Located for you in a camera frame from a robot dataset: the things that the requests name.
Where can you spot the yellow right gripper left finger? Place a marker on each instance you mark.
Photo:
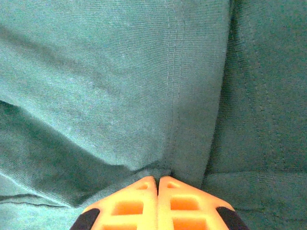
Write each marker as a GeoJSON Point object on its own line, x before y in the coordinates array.
{"type": "Point", "coordinates": [129, 208]}

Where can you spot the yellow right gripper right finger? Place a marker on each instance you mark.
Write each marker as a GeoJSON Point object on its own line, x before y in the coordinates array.
{"type": "Point", "coordinates": [187, 208]}

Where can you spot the green t-shirt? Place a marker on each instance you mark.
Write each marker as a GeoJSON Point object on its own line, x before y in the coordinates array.
{"type": "Point", "coordinates": [120, 83]}

